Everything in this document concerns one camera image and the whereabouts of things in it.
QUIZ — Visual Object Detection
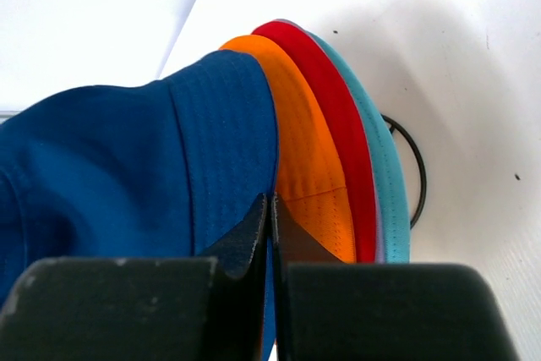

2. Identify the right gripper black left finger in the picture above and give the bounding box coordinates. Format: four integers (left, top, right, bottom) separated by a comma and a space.
1, 195, 268, 360

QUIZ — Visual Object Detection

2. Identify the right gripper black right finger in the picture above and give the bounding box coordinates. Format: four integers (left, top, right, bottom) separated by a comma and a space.
270, 197, 518, 360

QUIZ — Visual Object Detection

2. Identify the lavender bucket hat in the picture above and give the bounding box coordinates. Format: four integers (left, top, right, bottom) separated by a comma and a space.
274, 18, 386, 264

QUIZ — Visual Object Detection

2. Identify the orange bucket hat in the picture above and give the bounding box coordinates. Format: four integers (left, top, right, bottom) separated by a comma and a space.
224, 35, 357, 263

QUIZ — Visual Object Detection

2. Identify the teal bucket hat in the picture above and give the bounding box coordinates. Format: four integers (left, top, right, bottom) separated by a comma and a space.
310, 34, 411, 264

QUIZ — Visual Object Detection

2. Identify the blue bucket hat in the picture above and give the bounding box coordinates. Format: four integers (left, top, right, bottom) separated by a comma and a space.
1, 50, 279, 359

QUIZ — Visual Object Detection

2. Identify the black wire hat stand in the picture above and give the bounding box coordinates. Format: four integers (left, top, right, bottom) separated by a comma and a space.
380, 113, 428, 229

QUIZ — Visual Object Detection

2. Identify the red bucket hat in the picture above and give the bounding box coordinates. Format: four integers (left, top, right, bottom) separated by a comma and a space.
250, 21, 378, 264

